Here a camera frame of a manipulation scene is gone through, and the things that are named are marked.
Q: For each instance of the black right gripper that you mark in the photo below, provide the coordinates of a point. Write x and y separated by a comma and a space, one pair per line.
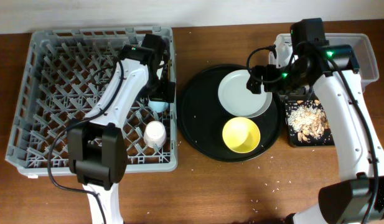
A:
269, 70

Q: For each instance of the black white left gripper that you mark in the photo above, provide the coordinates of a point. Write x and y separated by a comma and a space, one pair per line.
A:
167, 92

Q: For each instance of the blue plastic cup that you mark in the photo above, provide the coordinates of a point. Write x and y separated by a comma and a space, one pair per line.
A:
157, 106

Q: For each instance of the brown food scraps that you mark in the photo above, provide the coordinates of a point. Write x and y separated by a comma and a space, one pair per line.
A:
307, 120

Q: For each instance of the pink plastic cup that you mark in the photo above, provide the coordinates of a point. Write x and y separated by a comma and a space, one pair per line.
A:
155, 134

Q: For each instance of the white round plate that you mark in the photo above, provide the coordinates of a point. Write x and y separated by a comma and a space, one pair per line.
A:
239, 101

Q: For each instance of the yellow bowl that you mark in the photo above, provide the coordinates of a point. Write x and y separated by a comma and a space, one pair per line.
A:
241, 135

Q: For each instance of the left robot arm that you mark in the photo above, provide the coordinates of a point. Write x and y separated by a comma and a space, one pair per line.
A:
96, 150

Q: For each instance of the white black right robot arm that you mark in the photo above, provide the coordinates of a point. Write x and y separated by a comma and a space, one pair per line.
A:
333, 74

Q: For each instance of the grey dishwasher rack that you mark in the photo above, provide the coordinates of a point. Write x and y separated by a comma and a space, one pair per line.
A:
60, 82

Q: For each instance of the clear plastic bin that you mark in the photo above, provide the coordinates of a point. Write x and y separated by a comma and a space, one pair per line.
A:
359, 42

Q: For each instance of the rectangular black tray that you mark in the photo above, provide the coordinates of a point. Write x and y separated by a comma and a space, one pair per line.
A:
327, 140

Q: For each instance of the round black tray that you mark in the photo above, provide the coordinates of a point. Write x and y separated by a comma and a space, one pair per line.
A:
201, 117

